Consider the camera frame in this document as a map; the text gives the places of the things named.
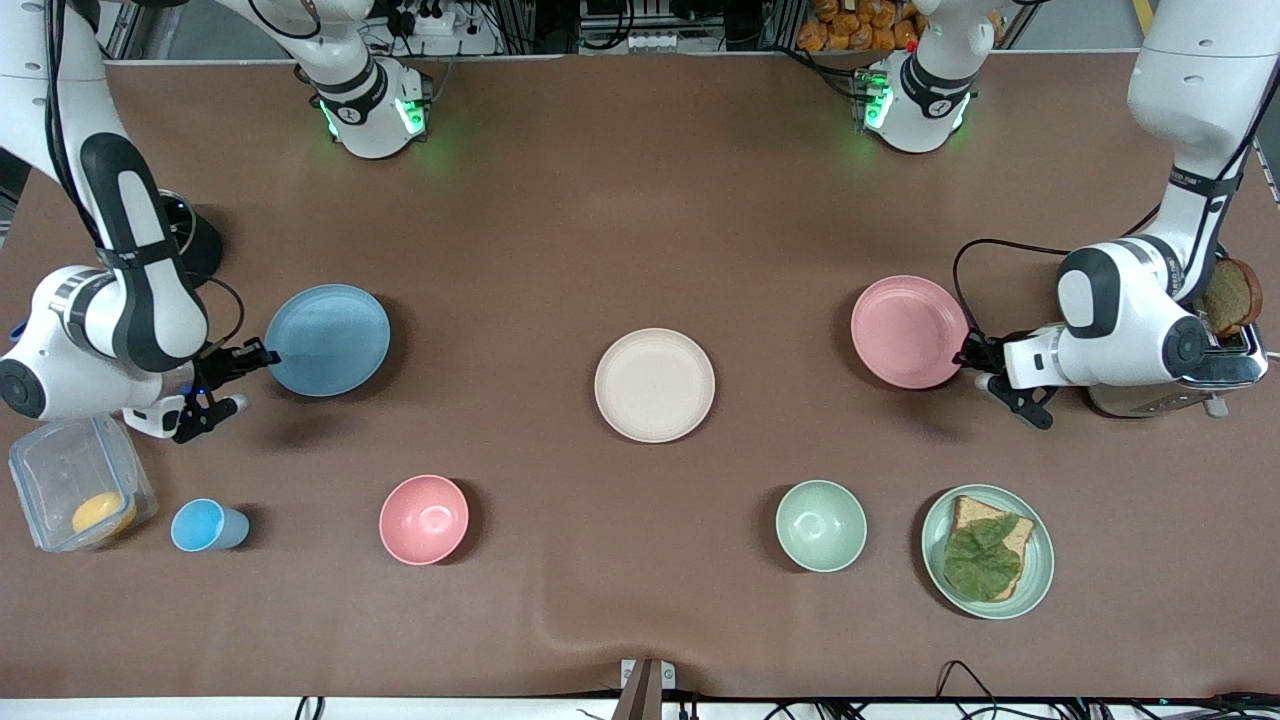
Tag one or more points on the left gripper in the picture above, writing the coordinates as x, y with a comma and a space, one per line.
981, 354

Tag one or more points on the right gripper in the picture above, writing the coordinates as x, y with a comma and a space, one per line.
226, 364

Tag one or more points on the pink plate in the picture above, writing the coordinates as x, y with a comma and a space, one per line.
908, 332

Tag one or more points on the blue plate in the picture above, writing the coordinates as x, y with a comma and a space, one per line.
330, 340

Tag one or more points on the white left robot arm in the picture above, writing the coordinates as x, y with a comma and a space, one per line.
1120, 300

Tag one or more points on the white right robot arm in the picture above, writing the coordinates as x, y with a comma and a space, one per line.
150, 300

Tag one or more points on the black pot with steel rim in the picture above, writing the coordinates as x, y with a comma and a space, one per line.
200, 250

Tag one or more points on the brown bread slice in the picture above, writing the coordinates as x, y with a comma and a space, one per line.
975, 512

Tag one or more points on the blue cup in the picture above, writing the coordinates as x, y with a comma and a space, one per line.
200, 526

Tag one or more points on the orange fruit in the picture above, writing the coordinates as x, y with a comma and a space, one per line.
100, 513

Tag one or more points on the green lettuce leaf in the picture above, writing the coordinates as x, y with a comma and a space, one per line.
982, 560

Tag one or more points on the clear plastic container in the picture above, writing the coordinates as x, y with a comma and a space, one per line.
60, 470

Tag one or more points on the green plate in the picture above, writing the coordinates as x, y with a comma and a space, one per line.
1037, 570

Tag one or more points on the green bowl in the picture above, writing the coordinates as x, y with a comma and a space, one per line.
821, 526

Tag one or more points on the pink bowl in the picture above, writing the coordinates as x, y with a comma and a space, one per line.
423, 520

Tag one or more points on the beige and chrome toaster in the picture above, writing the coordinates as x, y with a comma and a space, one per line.
1230, 370

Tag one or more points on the dark toast slice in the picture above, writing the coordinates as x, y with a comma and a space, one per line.
1232, 297

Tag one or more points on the beige plate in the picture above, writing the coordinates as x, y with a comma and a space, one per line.
655, 385

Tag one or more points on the bag of orange snacks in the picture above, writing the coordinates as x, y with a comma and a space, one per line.
850, 35

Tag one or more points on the brown table cloth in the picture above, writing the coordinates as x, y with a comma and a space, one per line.
640, 220

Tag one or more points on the white power strip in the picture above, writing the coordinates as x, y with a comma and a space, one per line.
430, 18

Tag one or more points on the metal table clamp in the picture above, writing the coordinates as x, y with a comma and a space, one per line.
645, 690

